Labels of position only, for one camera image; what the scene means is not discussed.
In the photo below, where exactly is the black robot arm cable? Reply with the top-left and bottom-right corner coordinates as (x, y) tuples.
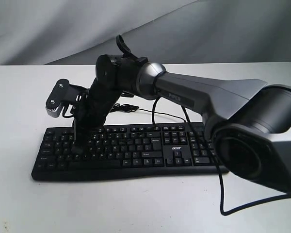
(151, 96), (288, 216)

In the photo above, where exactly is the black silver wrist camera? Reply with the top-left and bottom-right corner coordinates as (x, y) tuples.
(46, 79), (87, 118)

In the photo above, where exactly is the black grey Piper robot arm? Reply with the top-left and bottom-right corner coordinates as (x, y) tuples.
(75, 55), (291, 195)

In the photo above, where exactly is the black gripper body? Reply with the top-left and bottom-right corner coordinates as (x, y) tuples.
(75, 79), (123, 130)

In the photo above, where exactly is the black acer keyboard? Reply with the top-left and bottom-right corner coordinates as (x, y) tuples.
(31, 122), (228, 182)

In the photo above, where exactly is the grey backdrop cloth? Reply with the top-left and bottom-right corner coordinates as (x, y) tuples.
(0, 0), (291, 65)

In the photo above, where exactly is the black USB cable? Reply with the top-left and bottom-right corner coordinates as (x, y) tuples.
(108, 102), (187, 123)

